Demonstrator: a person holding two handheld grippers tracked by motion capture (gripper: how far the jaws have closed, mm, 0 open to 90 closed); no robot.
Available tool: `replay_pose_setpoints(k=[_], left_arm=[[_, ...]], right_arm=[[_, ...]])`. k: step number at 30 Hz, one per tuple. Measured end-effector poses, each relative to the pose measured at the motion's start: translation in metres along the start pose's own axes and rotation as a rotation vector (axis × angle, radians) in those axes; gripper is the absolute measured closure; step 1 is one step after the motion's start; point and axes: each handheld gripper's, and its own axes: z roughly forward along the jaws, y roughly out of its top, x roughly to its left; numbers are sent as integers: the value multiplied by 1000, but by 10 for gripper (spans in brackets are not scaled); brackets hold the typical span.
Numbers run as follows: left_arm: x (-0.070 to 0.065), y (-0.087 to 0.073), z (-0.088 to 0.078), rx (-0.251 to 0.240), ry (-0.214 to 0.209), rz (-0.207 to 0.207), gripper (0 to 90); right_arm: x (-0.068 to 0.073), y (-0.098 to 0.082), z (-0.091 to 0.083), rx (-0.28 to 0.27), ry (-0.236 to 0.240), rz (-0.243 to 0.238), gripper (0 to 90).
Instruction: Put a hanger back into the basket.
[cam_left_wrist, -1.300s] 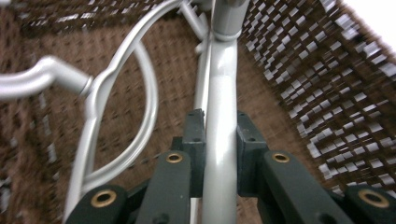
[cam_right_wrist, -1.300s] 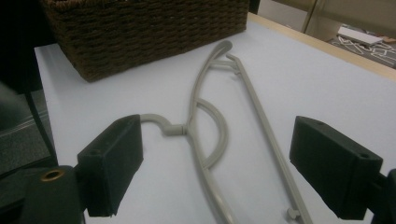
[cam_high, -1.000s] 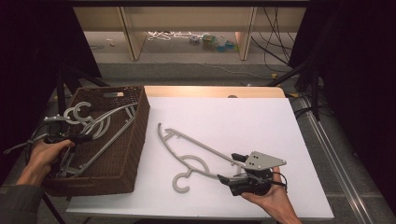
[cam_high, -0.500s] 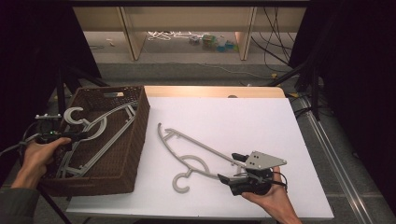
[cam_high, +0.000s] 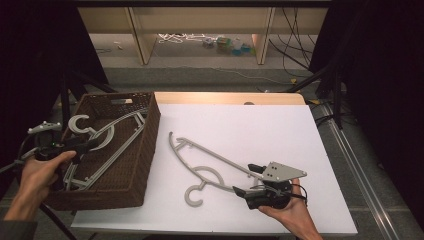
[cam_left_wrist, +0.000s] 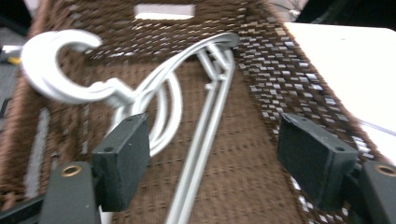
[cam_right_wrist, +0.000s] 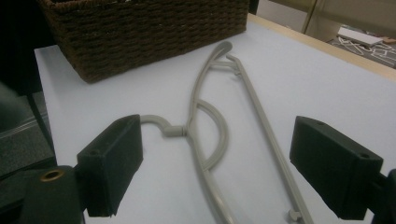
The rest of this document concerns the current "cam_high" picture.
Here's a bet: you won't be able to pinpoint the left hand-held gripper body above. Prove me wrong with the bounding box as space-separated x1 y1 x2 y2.
27 121 76 162

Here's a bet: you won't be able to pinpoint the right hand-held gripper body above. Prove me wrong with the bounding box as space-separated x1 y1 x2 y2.
244 161 308 211

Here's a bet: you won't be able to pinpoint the grey plastic clothes hanger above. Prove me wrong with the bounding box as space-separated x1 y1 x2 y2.
168 131 268 208
63 108 149 192

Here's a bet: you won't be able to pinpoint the brown wicker basket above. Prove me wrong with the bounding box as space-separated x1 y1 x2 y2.
44 91 162 212

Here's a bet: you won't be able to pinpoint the person's left hand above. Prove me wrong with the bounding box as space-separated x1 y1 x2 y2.
19 150 78 202

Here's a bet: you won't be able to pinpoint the person's right hand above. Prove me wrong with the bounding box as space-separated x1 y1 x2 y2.
258 178 313 231

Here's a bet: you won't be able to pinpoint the white table mat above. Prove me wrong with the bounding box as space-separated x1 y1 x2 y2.
70 103 358 237

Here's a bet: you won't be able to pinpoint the black metal stand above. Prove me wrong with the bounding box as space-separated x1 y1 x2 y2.
58 64 119 133
286 43 346 131
38 203 79 240

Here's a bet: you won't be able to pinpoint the grey sleeve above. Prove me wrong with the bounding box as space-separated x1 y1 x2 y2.
0 219 38 240

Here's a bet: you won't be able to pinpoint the black curtain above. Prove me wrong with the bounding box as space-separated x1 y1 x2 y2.
0 0 109 201
308 0 424 231

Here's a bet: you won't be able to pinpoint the colourful toy pile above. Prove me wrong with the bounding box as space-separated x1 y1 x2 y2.
203 35 258 57

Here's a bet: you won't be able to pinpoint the beige counter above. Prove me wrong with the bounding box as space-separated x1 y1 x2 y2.
78 6 329 66

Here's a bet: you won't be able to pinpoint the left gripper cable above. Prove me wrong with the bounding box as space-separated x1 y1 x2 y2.
0 133 38 175

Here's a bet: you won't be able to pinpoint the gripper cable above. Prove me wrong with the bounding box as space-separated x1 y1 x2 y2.
0 133 38 175
289 182 310 205

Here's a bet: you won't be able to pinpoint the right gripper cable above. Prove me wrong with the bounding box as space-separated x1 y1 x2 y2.
289 182 310 205

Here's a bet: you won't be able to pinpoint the metal floor rail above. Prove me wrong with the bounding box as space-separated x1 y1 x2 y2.
318 101 403 240

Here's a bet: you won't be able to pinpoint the white floor cable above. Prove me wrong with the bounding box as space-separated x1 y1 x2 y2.
173 64 288 86

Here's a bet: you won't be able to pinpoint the white tangled cables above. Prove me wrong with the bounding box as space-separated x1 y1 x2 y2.
157 32 208 45

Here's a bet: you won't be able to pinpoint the black cable bundle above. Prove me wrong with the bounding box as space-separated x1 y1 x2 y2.
268 6 323 79

